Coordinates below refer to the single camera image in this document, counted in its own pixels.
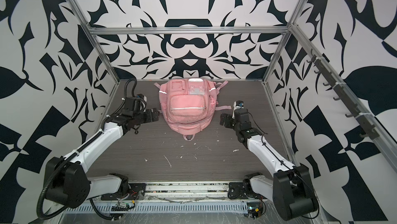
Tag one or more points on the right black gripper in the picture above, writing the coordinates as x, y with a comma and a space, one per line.
229, 118

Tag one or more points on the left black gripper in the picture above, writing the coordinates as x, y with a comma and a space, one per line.
149, 117

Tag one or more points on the pink student backpack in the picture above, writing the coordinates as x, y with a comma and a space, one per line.
188, 105

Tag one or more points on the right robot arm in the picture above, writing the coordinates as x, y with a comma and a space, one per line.
290, 189

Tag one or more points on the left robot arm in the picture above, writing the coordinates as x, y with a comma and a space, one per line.
66, 184

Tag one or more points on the green lit circuit board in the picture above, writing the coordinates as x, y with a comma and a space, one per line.
257, 211

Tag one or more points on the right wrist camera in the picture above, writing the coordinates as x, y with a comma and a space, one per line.
238, 105

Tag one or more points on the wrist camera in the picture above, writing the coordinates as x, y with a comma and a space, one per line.
143, 99
238, 105

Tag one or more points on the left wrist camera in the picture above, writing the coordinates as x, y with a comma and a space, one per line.
143, 99

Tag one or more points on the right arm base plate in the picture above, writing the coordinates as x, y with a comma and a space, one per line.
241, 190

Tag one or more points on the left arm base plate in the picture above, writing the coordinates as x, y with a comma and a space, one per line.
135, 191

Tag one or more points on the white cable duct strip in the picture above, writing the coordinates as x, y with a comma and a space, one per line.
176, 207

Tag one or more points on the wall hook rail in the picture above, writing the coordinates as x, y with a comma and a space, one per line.
356, 109

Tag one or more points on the aluminium cage frame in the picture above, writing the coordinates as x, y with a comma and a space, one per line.
262, 48

